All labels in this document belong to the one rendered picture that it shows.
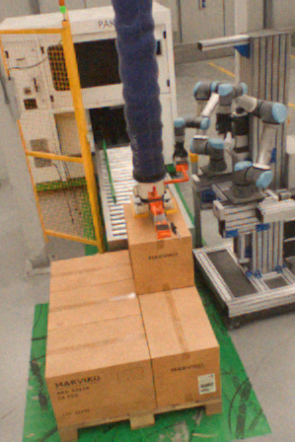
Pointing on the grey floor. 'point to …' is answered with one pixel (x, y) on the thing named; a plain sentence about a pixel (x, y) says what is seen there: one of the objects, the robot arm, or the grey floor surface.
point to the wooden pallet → (140, 416)
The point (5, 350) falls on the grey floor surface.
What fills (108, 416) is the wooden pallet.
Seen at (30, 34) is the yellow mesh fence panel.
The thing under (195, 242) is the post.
